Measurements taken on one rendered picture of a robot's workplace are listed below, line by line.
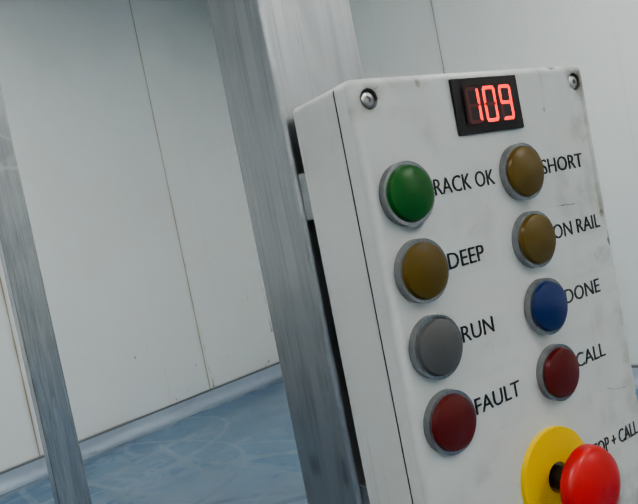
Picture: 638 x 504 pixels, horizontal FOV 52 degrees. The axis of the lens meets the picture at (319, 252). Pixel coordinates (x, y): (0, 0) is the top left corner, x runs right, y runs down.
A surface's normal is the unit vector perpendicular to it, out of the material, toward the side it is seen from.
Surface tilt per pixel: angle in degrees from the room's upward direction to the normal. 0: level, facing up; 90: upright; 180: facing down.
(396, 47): 90
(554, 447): 90
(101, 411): 90
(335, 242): 90
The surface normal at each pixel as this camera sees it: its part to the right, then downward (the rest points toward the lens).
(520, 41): -0.69, 0.18
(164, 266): 0.70, -0.10
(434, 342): 0.49, -0.09
